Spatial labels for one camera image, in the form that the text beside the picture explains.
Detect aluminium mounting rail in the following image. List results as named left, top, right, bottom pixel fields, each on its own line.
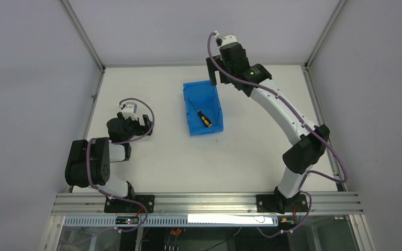
left=51, top=191, right=364, bottom=216

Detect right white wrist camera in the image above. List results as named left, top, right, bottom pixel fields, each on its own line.
left=215, top=35, right=238, bottom=47

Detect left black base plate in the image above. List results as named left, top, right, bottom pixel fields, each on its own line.
left=104, top=195, right=155, bottom=213

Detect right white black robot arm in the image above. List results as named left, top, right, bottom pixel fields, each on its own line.
left=206, top=40, right=330, bottom=213

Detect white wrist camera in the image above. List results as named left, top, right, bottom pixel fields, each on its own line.
left=215, top=35, right=238, bottom=47
left=119, top=102, right=138, bottom=121

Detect small green circuit board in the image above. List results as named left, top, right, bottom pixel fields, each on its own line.
left=115, top=216, right=140, bottom=225

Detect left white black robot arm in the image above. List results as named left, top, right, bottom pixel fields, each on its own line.
left=64, top=112, right=153, bottom=200

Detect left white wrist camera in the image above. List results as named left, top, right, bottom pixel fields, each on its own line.
left=119, top=102, right=138, bottom=121

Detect perforated grey cable duct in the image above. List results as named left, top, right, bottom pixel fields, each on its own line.
left=64, top=214, right=278, bottom=227

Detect yellow black handled screwdriver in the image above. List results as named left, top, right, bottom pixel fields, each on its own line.
left=188, top=98, right=213, bottom=128

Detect blue plastic storage bin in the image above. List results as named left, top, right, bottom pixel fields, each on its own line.
left=183, top=80, right=224, bottom=136

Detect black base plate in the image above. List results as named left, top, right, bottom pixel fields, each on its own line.
left=255, top=193, right=308, bottom=214
left=104, top=195, right=155, bottom=213

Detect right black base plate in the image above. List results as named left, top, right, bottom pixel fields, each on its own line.
left=255, top=193, right=308, bottom=214

